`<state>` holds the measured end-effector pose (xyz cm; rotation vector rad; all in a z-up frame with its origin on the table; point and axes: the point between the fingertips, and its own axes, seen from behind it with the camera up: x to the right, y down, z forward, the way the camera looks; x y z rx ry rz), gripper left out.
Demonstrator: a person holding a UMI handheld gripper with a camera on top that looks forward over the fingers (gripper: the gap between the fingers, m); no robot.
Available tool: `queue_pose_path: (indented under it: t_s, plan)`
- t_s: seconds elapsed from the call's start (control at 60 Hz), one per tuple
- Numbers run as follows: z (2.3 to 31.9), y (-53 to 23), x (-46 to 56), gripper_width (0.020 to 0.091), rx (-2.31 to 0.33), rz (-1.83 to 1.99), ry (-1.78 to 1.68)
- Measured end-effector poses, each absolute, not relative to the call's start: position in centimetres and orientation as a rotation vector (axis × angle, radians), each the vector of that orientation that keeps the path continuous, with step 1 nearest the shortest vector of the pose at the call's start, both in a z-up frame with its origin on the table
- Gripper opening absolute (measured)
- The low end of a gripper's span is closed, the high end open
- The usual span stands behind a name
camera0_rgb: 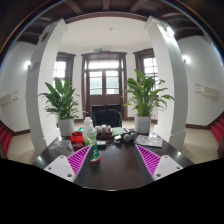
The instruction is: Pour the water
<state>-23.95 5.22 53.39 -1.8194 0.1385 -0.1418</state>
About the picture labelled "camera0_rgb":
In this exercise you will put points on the clear green-labelled drink bottle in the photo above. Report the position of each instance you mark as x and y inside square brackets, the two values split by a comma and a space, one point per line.
[91, 140]

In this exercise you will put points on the red carpeted staircase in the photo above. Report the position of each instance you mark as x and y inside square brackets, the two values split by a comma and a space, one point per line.
[5, 136]
[219, 128]

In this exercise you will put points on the green exit sign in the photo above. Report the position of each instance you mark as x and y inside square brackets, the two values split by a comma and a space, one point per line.
[98, 50]

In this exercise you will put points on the white wall radiator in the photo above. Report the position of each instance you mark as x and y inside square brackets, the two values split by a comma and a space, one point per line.
[8, 98]
[209, 90]

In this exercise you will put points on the printed brochure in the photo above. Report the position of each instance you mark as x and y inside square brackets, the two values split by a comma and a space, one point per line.
[149, 140]

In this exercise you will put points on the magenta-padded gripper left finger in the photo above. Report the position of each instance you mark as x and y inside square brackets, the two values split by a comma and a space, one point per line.
[63, 166]

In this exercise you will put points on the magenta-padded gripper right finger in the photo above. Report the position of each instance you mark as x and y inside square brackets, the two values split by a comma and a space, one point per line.
[160, 166]

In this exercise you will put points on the green notebook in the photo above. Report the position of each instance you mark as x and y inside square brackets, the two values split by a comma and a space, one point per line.
[117, 131]

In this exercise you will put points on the black chair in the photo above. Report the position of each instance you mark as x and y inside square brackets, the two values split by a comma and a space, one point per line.
[106, 116]

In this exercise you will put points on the black power adapter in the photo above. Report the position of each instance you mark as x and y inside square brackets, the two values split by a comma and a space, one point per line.
[101, 143]

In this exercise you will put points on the small patterned round dish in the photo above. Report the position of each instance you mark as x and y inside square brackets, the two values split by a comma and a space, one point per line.
[78, 145]

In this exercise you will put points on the bushy plant in white pot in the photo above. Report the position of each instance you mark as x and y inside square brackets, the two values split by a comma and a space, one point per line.
[61, 103]

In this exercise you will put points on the red box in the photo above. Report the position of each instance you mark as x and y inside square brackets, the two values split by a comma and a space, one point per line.
[76, 136]

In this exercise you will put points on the grey headphones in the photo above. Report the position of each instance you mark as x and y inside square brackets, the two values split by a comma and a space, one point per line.
[130, 136]

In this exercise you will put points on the tall plant in white pot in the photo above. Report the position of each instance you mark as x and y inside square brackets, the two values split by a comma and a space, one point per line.
[145, 96]

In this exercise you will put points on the brown-framed window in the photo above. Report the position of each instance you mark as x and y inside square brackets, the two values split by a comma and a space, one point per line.
[150, 65]
[60, 68]

